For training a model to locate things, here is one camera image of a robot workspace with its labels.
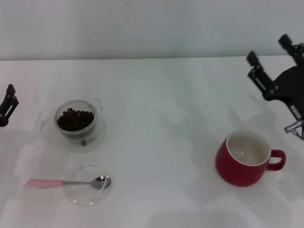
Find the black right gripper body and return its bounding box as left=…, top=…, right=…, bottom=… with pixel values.
left=262, top=63, right=304, bottom=119

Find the red ceramic mug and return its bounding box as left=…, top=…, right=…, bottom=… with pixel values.
left=215, top=129, right=286, bottom=187

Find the pink-handled metal spoon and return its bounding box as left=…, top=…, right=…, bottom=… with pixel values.
left=27, top=175, right=112, bottom=190

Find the double-walled clear glass cup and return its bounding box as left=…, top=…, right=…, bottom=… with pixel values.
left=54, top=98, right=107, bottom=153

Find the silver cable connector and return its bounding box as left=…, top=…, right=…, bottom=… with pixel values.
left=284, top=120, right=304, bottom=140

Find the coffee beans pile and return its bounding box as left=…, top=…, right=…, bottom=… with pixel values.
left=57, top=108, right=95, bottom=132

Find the clear glass lid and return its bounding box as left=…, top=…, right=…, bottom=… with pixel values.
left=66, top=164, right=113, bottom=208

